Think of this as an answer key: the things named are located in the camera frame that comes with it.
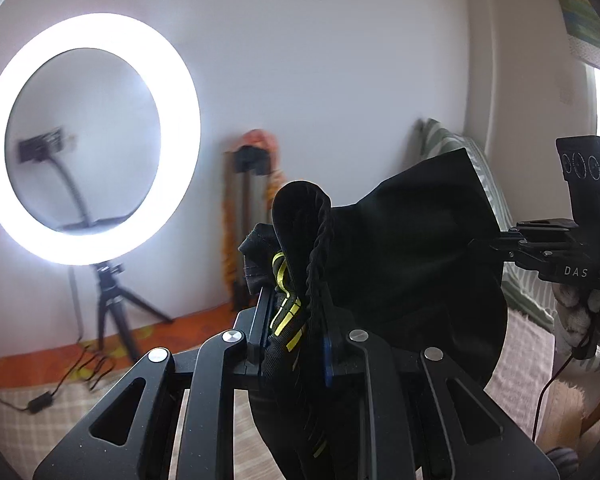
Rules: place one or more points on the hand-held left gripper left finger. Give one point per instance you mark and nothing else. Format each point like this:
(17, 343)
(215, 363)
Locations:
(260, 332)

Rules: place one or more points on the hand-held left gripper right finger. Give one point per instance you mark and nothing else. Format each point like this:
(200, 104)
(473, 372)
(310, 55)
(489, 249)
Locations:
(328, 365)

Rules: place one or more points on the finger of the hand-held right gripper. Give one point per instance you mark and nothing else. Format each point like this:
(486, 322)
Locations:
(509, 234)
(502, 255)

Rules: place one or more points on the black pants with yellow stripes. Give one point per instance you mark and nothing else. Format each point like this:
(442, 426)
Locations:
(405, 270)

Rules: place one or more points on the person's right forearm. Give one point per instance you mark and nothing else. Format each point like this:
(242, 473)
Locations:
(585, 390)

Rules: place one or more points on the person's right hand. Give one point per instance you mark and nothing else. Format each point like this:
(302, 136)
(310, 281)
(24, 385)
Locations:
(570, 310)

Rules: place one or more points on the striped green white pillow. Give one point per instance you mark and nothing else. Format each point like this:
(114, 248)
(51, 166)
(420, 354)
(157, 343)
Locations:
(495, 190)

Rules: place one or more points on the pink checked blanket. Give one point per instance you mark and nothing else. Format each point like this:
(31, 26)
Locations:
(520, 360)

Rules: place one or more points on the small black tripod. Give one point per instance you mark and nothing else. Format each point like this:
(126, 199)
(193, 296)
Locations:
(109, 300)

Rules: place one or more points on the orange and black folded stand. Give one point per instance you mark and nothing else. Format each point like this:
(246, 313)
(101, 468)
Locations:
(260, 137)

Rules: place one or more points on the orange patterned mat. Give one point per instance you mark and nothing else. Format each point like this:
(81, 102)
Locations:
(30, 367)

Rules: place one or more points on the black gooseneck phone holder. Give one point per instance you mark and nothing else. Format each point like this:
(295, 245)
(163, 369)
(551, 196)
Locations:
(40, 147)

